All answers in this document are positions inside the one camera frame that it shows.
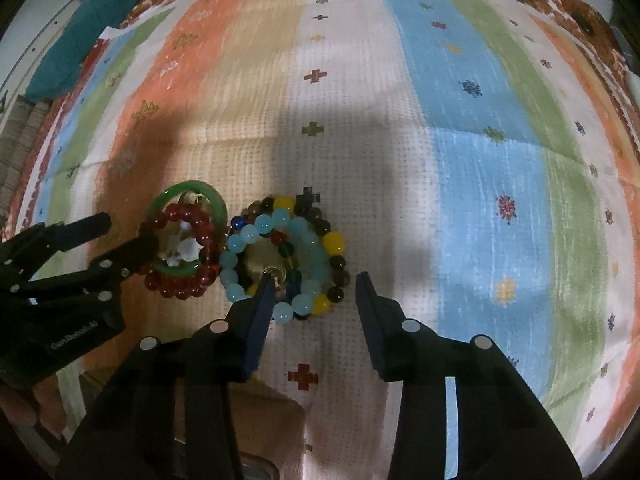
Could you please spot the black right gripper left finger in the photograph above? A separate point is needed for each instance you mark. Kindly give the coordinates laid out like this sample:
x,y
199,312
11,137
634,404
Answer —
x,y
129,432

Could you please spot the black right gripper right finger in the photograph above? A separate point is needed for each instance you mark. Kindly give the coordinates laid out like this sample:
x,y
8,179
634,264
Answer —
x,y
504,432

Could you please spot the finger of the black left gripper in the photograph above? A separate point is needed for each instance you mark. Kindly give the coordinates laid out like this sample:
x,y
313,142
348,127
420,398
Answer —
x,y
24,254
105,273

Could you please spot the green jade bangle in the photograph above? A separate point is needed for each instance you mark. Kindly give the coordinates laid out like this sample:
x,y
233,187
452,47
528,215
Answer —
x,y
196,216

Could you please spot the teal towel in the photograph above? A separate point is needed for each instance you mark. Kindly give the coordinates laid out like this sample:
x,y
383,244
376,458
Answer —
x,y
61,67

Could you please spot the striped colourful bed cover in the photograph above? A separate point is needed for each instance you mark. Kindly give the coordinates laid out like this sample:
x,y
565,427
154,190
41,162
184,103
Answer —
x,y
479,157

